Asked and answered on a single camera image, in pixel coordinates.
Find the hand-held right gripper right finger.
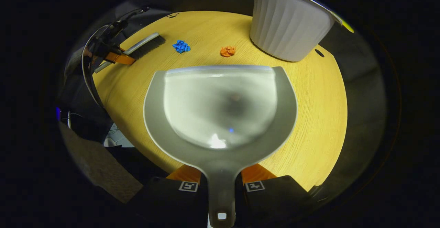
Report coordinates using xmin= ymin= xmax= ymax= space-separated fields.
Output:
xmin=235 ymin=163 xmax=317 ymax=224

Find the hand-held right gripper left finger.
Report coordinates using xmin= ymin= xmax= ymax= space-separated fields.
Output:
xmin=136 ymin=164 xmax=209 ymax=223

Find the black cable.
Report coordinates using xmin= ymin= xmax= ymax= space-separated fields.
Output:
xmin=81 ymin=23 xmax=105 ymax=109

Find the small white broom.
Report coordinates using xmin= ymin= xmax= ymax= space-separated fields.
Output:
xmin=94 ymin=32 xmax=166 ymax=74

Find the wooden desktop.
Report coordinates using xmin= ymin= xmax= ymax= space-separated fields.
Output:
xmin=92 ymin=11 xmax=348 ymax=192

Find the blue paper scrap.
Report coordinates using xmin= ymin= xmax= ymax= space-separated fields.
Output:
xmin=172 ymin=40 xmax=191 ymax=54

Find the white plastic garbage bin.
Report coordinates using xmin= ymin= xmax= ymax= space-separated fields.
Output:
xmin=250 ymin=0 xmax=343 ymax=63

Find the white plastic dustpan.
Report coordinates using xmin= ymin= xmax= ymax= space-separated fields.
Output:
xmin=143 ymin=65 xmax=298 ymax=228

